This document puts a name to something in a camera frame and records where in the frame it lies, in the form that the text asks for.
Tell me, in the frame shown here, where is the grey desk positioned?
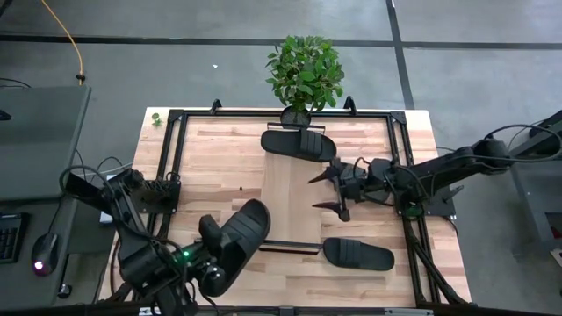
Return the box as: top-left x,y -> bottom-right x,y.
0,195 -> 116,309

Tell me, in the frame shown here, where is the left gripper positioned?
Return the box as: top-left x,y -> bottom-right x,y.
173,213 -> 227,298

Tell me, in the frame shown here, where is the green leafy plant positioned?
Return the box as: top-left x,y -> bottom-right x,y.
264,34 -> 346,113

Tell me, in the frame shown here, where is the yellow cable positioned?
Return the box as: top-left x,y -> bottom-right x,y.
40,0 -> 85,87

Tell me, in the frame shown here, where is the black plant pot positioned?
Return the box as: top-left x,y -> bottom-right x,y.
279,104 -> 313,130

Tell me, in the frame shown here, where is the wooden shelf with black frame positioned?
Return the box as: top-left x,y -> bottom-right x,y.
258,122 -> 328,255

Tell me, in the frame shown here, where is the black keyboard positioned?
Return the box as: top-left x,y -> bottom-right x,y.
0,212 -> 30,265

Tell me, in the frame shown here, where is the black rubber slide sandal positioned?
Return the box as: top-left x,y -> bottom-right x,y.
260,128 -> 338,163
218,198 -> 272,296
323,237 -> 395,272

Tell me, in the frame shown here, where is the silver metal bracket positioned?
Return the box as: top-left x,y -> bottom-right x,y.
384,308 -> 434,316

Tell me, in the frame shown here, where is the small white box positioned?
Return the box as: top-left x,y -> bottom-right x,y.
98,174 -> 116,226

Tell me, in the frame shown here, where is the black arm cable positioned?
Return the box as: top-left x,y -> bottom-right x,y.
482,123 -> 562,164
58,164 -> 116,207

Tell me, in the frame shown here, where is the black computer mouse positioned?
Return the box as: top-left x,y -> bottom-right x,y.
30,232 -> 60,277

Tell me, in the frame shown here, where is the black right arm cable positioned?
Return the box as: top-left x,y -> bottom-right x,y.
482,123 -> 562,164

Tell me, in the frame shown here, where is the grey side table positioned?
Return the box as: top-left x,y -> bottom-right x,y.
508,109 -> 562,264

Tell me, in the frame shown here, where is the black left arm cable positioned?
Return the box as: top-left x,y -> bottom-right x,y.
58,164 -> 116,207

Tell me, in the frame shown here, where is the black aluminium table frame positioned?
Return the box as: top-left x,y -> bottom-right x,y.
103,96 -> 473,316

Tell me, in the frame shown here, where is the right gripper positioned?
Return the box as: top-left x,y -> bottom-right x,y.
308,156 -> 371,222

